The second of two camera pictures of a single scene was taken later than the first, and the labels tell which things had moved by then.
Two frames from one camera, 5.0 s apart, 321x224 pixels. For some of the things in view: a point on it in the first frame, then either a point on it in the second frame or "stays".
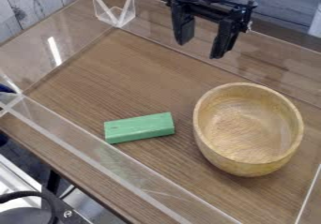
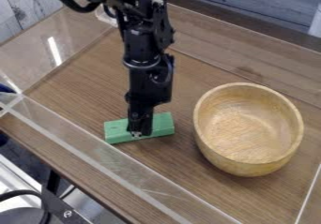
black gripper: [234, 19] to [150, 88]
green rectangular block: [138, 127] stays
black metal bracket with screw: [65, 215] stays
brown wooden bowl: [249, 126] stays
